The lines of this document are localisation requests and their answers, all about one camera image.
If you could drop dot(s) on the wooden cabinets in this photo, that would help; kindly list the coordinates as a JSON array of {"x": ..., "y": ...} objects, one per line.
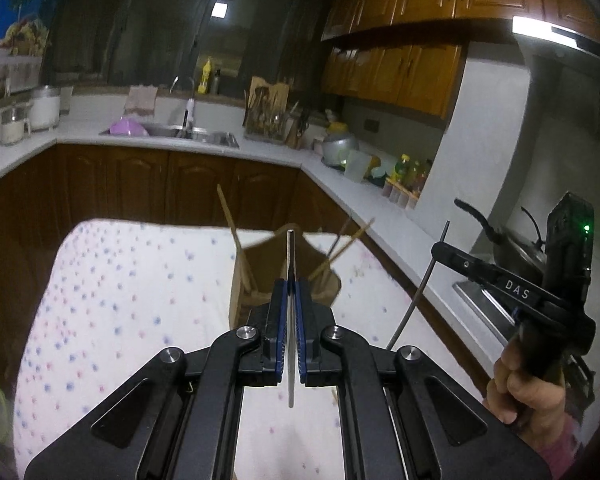
[
  {"x": 130, "y": 185},
  {"x": 430, "y": 25}
]

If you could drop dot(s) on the chrome sink faucet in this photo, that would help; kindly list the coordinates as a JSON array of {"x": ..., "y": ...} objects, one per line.
[{"x": 180, "y": 82}]

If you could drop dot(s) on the yellow detergent bottle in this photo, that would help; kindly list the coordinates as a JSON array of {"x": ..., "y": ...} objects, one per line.
[{"x": 206, "y": 77}]

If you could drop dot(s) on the glass jar with lid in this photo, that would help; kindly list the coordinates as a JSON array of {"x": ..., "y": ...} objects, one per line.
[{"x": 14, "y": 127}]

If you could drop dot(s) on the wooden cutting board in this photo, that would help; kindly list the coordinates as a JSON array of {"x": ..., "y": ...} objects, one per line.
[{"x": 267, "y": 90}]

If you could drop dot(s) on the white faucet filter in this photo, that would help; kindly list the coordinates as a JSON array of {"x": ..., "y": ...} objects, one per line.
[{"x": 189, "y": 115}]

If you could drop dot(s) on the translucent plastic jug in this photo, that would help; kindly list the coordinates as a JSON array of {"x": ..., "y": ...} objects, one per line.
[{"x": 356, "y": 166}]

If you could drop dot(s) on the aluminium pot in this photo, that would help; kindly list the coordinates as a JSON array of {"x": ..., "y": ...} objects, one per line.
[{"x": 339, "y": 147}]

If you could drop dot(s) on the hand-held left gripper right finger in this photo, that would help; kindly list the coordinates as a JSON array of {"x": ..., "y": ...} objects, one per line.
[{"x": 301, "y": 330}]

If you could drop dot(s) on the knife block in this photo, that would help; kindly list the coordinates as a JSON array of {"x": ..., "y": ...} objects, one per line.
[{"x": 297, "y": 132}]

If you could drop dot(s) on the metal chopstick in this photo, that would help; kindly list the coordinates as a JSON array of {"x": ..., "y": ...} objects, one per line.
[
  {"x": 290, "y": 260},
  {"x": 415, "y": 300},
  {"x": 341, "y": 237}
]

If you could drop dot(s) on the tropical wall poster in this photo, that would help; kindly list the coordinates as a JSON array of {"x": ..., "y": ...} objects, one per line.
[{"x": 15, "y": 25}]

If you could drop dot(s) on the white round rice cooker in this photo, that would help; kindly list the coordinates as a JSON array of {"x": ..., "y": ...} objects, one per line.
[{"x": 45, "y": 110}]

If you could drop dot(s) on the person's right forearm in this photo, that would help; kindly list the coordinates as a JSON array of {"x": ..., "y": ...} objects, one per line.
[{"x": 560, "y": 452}]

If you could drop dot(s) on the wooden utensil holder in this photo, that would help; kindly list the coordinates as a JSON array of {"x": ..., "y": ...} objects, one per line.
[{"x": 265, "y": 270}]

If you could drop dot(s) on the wooden lower cabinets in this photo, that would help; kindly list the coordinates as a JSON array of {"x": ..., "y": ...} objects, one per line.
[{"x": 130, "y": 185}]

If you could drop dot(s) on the floral tablecloth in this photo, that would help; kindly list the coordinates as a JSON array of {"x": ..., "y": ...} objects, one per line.
[{"x": 130, "y": 310}]

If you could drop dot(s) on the wooden upper cabinets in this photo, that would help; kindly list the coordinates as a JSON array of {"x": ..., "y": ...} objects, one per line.
[{"x": 430, "y": 25}]

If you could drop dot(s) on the dark wall switch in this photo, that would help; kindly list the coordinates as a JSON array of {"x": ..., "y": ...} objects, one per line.
[{"x": 372, "y": 125}]

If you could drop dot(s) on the dark bottle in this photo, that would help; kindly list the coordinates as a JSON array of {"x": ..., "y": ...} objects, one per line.
[{"x": 215, "y": 82}]

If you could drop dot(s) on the row of spice jars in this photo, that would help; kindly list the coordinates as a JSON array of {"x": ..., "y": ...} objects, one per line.
[{"x": 402, "y": 194}]

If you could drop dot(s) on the hanging dish towel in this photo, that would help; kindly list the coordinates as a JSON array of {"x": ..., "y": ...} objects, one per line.
[{"x": 141, "y": 101}]

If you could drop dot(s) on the wooden chopstick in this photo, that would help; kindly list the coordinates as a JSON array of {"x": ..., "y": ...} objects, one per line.
[
  {"x": 235, "y": 240},
  {"x": 342, "y": 252}
]

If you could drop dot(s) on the person's right hand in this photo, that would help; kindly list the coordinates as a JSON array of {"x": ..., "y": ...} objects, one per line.
[{"x": 515, "y": 392}]

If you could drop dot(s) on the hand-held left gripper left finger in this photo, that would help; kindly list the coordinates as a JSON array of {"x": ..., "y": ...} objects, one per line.
[{"x": 279, "y": 330}]

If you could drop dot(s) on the black wok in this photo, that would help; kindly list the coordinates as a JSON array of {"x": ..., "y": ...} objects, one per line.
[{"x": 510, "y": 247}]

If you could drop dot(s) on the steel kitchen sink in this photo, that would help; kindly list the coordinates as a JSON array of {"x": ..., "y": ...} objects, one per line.
[{"x": 205, "y": 137}]

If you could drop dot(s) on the purple plastic basin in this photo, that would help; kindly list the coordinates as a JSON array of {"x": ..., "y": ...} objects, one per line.
[{"x": 128, "y": 127}]

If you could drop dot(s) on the dark kitchen window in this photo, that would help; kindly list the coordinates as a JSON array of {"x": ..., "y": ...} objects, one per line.
[{"x": 155, "y": 20}]

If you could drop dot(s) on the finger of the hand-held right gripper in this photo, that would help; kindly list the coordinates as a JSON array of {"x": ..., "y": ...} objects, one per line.
[{"x": 490, "y": 272}]

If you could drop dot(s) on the yellow green oil bottle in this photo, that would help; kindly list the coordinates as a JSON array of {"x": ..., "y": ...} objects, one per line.
[{"x": 404, "y": 170}]

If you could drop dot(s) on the range hood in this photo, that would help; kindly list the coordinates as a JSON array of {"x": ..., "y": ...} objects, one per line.
[{"x": 565, "y": 35}]

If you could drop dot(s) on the dish drying rack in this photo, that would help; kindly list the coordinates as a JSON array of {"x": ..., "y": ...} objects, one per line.
[{"x": 267, "y": 122}]

